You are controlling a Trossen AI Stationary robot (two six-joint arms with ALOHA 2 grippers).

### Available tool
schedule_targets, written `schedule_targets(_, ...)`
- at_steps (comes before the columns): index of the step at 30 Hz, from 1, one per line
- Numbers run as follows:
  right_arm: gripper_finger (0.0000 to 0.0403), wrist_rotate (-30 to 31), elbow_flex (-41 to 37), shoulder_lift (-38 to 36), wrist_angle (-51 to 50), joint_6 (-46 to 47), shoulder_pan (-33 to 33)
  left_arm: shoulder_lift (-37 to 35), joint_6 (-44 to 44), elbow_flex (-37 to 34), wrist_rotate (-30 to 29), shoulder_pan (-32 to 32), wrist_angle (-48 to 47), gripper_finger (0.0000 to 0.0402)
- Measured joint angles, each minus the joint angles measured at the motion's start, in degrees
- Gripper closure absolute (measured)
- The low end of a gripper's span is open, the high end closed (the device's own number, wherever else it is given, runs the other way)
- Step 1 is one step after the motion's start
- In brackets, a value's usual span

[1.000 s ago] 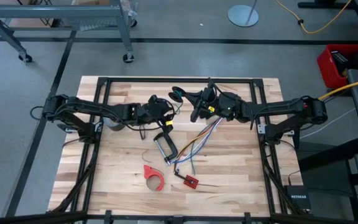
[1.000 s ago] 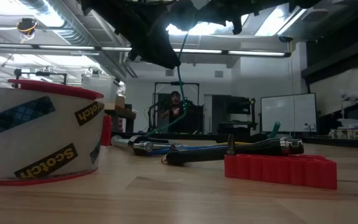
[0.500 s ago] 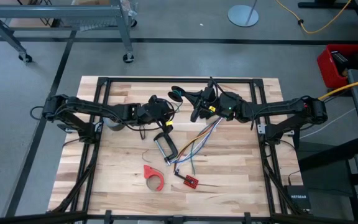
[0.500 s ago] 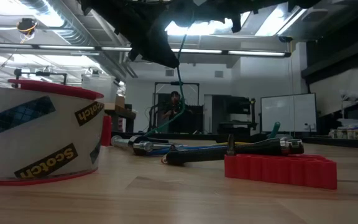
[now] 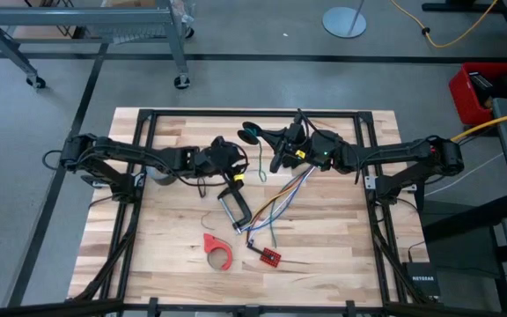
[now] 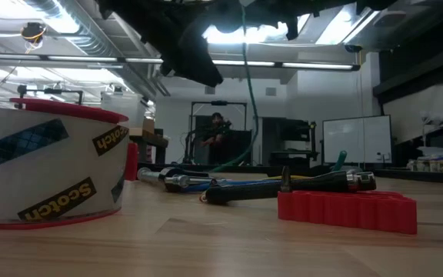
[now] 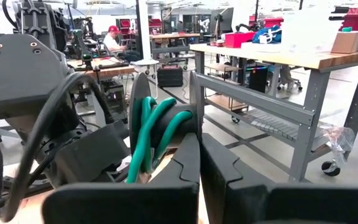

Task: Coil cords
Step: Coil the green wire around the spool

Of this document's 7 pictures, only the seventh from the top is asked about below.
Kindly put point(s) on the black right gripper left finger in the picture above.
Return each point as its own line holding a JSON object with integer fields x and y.
{"x": 120, "y": 205}

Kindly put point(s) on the white plastic container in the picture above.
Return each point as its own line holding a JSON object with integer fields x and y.
{"x": 309, "y": 28}

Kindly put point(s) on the white building column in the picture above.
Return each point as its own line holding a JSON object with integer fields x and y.
{"x": 144, "y": 28}

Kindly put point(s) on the wooden table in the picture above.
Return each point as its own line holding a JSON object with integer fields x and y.
{"x": 172, "y": 36}
{"x": 110, "y": 70}

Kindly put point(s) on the white round stand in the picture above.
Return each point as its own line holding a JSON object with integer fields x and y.
{"x": 146, "y": 63}

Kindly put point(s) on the black robot arm with green light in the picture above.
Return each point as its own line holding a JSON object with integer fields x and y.
{"x": 84, "y": 46}

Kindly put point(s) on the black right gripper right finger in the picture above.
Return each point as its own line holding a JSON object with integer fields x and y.
{"x": 259, "y": 205}

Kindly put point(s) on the black computer monitor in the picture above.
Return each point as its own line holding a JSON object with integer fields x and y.
{"x": 222, "y": 20}

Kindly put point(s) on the office chair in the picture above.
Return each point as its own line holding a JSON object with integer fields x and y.
{"x": 291, "y": 79}

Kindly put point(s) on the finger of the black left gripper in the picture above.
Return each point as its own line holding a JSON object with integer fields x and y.
{"x": 92, "y": 152}

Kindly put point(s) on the black equipment case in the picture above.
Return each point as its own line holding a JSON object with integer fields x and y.
{"x": 169, "y": 76}

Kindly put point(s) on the black computer tower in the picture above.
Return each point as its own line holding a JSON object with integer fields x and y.
{"x": 258, "y": 79}

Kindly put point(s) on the blue cloth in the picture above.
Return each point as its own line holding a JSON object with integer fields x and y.
{"x": 267, "y": 35}

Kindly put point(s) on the grey metal workbench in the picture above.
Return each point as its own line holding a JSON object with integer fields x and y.
{"x": 259, "y": 90}

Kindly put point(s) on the clear plastic bag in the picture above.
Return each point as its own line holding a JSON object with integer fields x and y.
{"x": 337, "y": 140}

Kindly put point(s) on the red plastic bin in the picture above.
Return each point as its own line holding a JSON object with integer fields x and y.
{"x": 238, "y": 40}

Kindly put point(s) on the person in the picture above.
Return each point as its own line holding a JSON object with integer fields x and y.
{"x": 112, "y": 42}

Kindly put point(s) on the cardboard box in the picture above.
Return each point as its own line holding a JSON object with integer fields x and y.
{"x": 346, "y": 42}

